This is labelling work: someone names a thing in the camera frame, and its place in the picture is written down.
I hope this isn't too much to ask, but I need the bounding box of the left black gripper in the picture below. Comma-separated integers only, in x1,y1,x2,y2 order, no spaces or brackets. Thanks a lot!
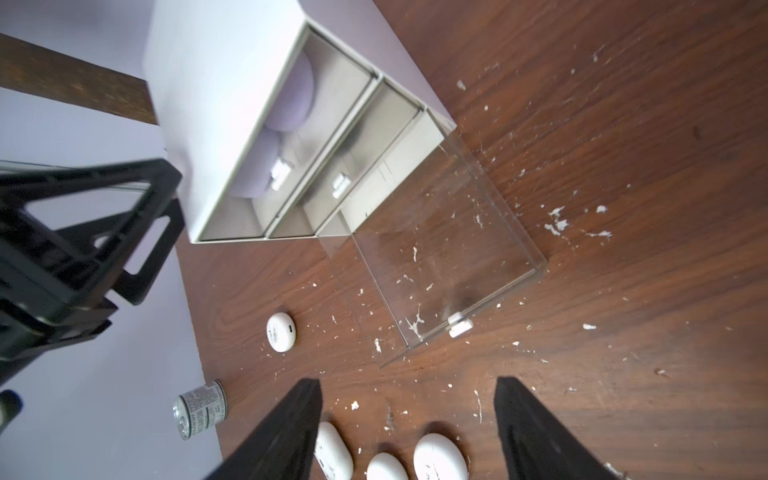
1,159,184,384

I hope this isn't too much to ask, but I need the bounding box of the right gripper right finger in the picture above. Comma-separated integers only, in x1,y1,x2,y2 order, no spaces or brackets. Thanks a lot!
494,377,616,479

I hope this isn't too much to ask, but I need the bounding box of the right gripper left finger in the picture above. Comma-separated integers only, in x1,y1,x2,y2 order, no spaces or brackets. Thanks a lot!
208,378,323,479

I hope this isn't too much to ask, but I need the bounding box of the white round earphone case top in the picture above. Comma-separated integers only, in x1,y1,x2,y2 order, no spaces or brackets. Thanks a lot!
266,312,297,353

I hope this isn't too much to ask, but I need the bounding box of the white round earphone case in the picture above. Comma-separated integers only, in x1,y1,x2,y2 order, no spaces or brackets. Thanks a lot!
413,433,469,480
366,452,409,480
266,312,297,353

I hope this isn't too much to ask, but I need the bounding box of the clear bottom drawer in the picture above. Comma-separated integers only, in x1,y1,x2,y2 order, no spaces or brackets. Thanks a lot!
319,133,547,367

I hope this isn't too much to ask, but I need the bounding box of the white three-drawer cabinet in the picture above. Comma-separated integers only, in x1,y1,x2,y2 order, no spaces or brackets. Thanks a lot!
144,1,456,244

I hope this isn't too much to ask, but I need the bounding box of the purple earphone case top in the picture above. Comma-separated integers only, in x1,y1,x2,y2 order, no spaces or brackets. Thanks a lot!
265,52,315,132

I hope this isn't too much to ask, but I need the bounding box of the purple earphone case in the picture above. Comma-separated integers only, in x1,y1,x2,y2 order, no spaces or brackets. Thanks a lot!
265,52,315,132
228,127,281,199

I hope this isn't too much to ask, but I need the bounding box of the white oval earphone case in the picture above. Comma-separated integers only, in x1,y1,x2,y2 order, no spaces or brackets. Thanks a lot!
314,422,354,480

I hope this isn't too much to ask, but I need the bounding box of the white round earphone case right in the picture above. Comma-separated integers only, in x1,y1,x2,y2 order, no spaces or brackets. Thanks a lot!
413,433,469,480

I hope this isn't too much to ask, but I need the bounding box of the white round earphone case bottom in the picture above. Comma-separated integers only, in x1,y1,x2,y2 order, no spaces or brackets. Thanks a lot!
366,452,409,480

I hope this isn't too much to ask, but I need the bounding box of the pink blossom artificial tree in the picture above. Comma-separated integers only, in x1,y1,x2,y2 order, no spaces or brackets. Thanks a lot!
1,34,158,125

